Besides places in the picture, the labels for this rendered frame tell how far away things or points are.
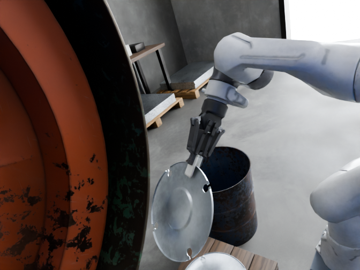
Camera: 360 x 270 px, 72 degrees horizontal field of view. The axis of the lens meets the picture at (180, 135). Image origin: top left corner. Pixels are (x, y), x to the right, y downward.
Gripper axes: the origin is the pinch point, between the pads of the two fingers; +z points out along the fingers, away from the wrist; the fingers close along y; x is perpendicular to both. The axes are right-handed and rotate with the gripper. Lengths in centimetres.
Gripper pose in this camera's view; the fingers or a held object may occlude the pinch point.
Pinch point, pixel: (193, 165)
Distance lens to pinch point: 74.9
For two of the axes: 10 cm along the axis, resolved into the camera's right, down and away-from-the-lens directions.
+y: -7.7, -2.5, -5.9
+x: 5.5, 2.3, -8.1
